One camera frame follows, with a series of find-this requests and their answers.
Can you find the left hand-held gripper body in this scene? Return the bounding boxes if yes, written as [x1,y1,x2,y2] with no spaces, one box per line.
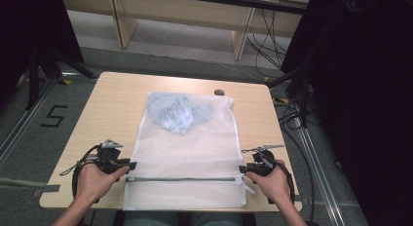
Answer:
[96,138,131,175]

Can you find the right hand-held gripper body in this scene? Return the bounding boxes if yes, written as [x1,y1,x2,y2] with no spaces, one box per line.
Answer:
[241,143,285,177]

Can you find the white mesh laundry bag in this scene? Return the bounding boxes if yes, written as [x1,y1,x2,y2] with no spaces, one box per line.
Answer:
[122,91,258,211]

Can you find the person's right hand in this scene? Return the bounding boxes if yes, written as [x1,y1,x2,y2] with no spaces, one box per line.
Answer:
[244,159,293,207]

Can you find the person's left hand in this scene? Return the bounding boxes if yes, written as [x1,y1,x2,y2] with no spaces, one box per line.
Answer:
[75,161,131,205]

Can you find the light blue garment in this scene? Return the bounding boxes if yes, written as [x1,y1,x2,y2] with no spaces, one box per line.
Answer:
[147,93,216,135]

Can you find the black metal stand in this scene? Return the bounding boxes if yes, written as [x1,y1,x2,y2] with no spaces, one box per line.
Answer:
[266,65,314,130]
[24,46,98,111]

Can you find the black curtain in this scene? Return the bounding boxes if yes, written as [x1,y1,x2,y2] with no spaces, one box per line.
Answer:
[0,0,85,102]
[280,0,413,226]

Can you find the light wooden desk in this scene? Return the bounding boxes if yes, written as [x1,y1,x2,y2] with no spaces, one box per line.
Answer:
[59,0,314,61]

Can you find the right hand-held gripper cable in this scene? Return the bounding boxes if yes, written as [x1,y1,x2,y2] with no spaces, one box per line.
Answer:
[267,160,297,206]

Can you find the hand-held gripper cable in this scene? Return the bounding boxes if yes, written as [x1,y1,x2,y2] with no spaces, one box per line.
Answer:
[267,160,297,206]
[58,144,102,201]

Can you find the left hand-held gripper cable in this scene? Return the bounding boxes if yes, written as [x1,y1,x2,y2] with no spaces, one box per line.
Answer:
[58,144,102,201]

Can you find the black floor cables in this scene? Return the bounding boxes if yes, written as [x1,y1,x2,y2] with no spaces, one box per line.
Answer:
[272,94,318,224]

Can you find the metal floor rail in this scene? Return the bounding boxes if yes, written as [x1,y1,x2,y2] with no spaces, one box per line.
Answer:
[291,115,346,226]
[0,77,61,170]

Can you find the black hanging cables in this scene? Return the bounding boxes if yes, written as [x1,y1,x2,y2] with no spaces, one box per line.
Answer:
[245,8,290,78]

